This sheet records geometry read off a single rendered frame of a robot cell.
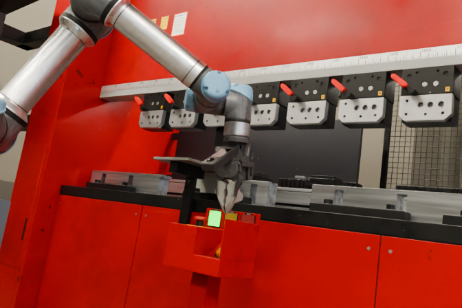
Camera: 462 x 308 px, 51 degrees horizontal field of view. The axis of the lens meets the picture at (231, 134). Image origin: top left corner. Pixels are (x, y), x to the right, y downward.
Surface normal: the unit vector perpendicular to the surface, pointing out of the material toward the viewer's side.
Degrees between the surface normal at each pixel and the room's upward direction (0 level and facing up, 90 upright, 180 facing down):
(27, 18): 90
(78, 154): 90
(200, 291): 90
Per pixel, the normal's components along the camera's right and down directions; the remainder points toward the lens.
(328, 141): -0.62, -0.24
